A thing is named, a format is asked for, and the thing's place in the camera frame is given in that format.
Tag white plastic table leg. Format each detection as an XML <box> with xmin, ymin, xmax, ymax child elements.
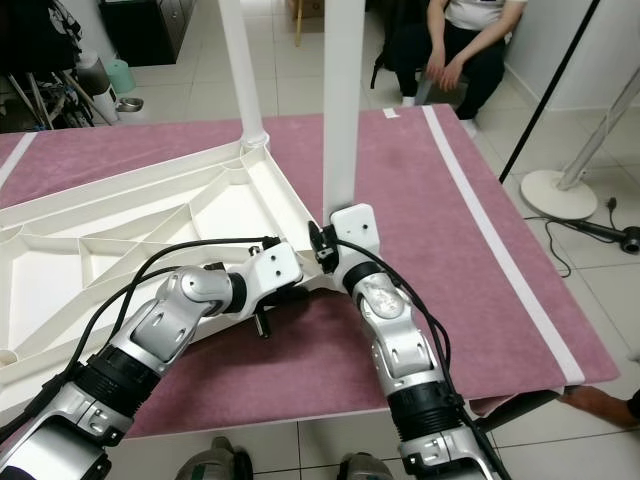
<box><xmin>218</xmin><ymin>0</ymin><xmax>269</xmax><ymax>149</ymax></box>
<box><xmin>322</xmin><ymin>0</ymin><xmax>366</xmax><ymax>213</ymax></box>

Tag white plastic table top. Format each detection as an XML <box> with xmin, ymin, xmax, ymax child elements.
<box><xmin>0</xmin><ymin>135</ymin><xmax>336</xmax><ymax>426</ymax></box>

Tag robot left leg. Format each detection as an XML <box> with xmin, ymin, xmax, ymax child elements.
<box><xmin>180</xmin><ymin>437</ymin><xmax>254</xmax><ymax>480</ymax></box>

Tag robot leg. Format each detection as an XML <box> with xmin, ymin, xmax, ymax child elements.
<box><xmin>338</xmin><ymin>453</ymin><xmax>401</xmax><ymax>480</ymax></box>
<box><xmin>180</xmin><ymin>437</ymin><xmax>254</xmax><ymax>480</ymax></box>

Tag robot right leg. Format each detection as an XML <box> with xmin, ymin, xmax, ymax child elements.
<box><xmin>338</xmin><ymin>453</ymin><xmax>401</xmax><ymax>480</ymax></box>

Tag wooden stool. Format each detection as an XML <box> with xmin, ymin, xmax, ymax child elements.
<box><xmin>290</xmin><ymin>0</ymin><xmax>326</xmax><ymax>46</ymax></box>

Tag white floor fan stand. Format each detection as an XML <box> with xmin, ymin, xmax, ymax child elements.
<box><xmin>520</xmin><ymin>65</ymin><xmax>640</xmax><ymax>221</ymax></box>

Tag seated person in black trousers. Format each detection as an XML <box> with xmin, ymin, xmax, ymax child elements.
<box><xmin>390</xmin><ymin>0</ymin><xmax>529</xmax><ymax>126</ymax></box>

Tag teal plastic cup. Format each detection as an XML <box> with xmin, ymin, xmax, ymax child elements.
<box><xmin>105</xmin><ymin>58</ymin><xmax>137</xmax><ymax>96</ymax></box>

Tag grey and white canister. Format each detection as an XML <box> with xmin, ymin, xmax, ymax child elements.
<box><xmin>75</xmin><ymin>52</ymin><xmax>118</xmax><ymax>123</ymax></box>

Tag black cabinet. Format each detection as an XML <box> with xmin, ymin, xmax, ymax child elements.
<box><xmin>100</xmin><ymin>0</ymin><xmax>191</xmax><ymax>66</ymax></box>

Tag thin black pole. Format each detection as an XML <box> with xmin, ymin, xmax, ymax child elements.
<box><xmin>500</xmin><ymin>0</ymin><xmax>606</xmax><ymax>184</ymax></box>

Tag bare human foot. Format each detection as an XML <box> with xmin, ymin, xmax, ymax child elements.
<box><xmin>560</xmin><ymin>385</ymin><xmax>640</xmax><ymax>426</ymax></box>

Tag black patterned hanging cloth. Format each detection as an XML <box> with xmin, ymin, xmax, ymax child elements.
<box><xmin>0</xmin><ymin>0</ymin><xmax>76</xmax><ymax>73</ymax></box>

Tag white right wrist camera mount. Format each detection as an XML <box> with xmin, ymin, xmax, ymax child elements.
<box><xmin>330</xmin><ymin>203</ymin><xmax>381</xmax><ymax>279</ymax></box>

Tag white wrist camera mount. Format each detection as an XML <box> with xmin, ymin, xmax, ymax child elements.
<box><xmin>330</xmin><ymin>203</ymin><xmax>381</xmax><ymax>279</ymax></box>
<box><xmin>245</xmin><ymin>240</ymin><xmax>306</xmax><ymax>306</ymax></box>

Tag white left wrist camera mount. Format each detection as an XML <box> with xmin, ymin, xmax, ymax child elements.
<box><xmin>245</xmin><ymin>240</ymin><xmax>306</xmax><ymax>306</ymax></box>

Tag black hair dryer with cable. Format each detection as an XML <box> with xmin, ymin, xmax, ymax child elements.
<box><xmin>545</xmin><ymin>195</ymin><xmax>640</xmax><ymax>281</ymax></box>

